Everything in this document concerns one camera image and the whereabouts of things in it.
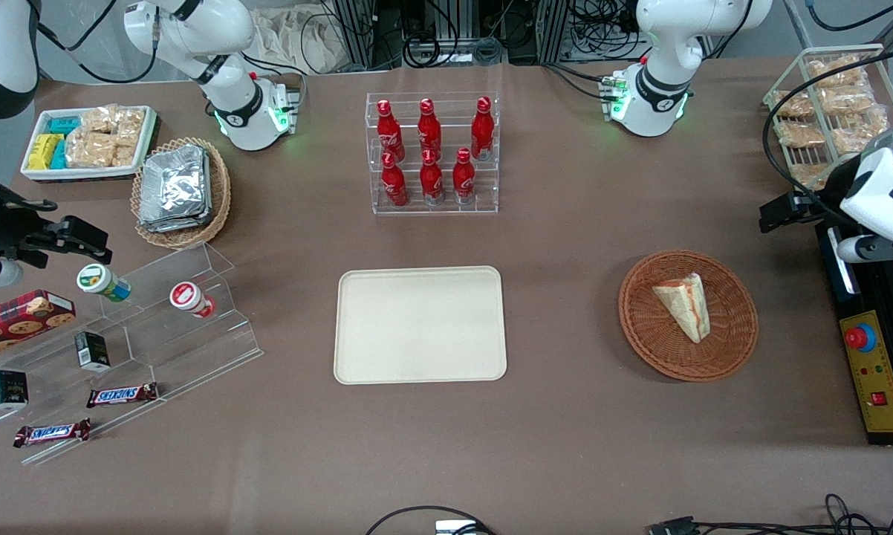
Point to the yellow snack pack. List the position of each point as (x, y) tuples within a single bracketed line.
[(43, 151)]

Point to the green lid yogurt cup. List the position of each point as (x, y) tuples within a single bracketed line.
[(101, 282)]

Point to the clear rice cracker pack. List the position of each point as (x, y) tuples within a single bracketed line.
[(131, 121), (125, 151), (99, 119), (90, 150)]

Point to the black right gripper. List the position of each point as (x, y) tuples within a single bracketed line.
[(2, 227)]

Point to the red tartan cookie box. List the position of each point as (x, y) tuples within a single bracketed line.
[(19, 319)]

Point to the clear acrylic step shelf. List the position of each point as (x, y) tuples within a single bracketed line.
[(164, 349)]

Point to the beige cloth bag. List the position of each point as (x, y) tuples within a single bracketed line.
[(298, 37)]

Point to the clear acrylic bottle rack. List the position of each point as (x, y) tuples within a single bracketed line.
[(446, 210)]

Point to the red emergency stop button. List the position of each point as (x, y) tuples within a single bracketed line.
[(858, 337)]

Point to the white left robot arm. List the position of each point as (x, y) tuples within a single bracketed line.
[(662, 82)]

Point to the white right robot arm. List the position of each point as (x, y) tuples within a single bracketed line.
[(231, 96)]

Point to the bagged bread pastry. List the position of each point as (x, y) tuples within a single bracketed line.
[(809, 174), (855, 134), (794, 104), (835, 70), (846, 100), (799, 134)]

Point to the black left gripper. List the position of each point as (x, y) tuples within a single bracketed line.
[(816, 209)]

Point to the light woven oval basket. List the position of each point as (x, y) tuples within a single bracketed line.
[(220, 200)]

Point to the round brown wicker basket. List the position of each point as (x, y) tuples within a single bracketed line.
[(651, 334)]

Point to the snickers chocolate bar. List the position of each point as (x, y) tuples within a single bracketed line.
[(53, 432), (122, 394)]

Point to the triangle sandwich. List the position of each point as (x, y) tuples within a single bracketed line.
[(686, 306)]

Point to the white rectangular snack tray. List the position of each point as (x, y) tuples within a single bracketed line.
[(82, 173)]

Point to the teal snack pack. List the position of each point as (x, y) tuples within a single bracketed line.
[(60, 154), (64, 125)]

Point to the black yellow control box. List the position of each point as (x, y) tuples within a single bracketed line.
[(874, 386)]

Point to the small black carton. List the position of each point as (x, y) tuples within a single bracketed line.
[(92, 351), (8, 390)]

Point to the silver foil pouch stack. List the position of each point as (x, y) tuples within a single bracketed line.
[(174, 186)]

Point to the red cola bottle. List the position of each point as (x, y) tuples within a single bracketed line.
[(429, 130), (482, 132), (463, 180), (394, 186), (432, 182), (390, 134)]

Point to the beige plastic tray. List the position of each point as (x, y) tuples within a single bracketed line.
[(417, 327)]

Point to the red lid yogurt cup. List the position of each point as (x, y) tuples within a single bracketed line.
[(190, 299)]

